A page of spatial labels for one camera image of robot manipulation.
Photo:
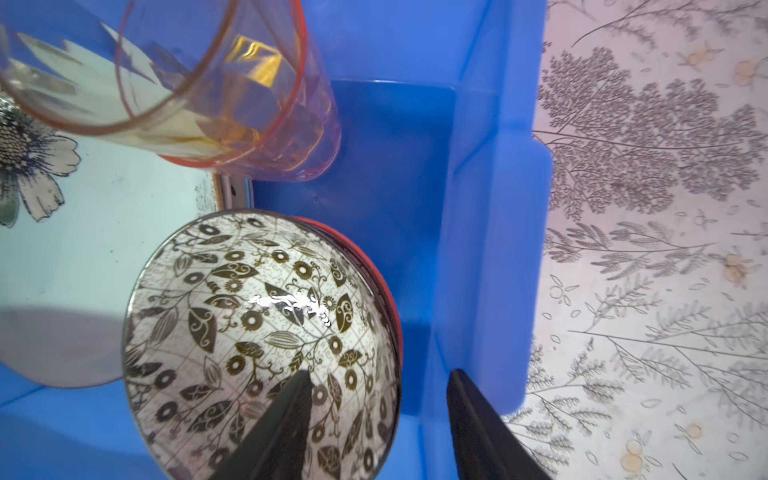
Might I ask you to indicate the pink transparent cup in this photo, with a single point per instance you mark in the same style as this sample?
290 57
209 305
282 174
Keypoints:
236 87

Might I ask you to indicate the blue plastic bin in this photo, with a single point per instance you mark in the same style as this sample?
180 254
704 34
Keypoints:
439 182

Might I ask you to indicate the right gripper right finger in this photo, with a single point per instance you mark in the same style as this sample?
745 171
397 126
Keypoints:
484 447

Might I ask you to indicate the leaf pattern pink bowl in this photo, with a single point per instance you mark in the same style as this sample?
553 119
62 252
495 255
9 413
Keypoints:
227 310

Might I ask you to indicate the green flower plate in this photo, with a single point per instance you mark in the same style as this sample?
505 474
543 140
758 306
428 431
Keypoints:
80 216

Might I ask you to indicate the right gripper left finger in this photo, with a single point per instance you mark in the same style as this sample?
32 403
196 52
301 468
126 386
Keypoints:
275 447

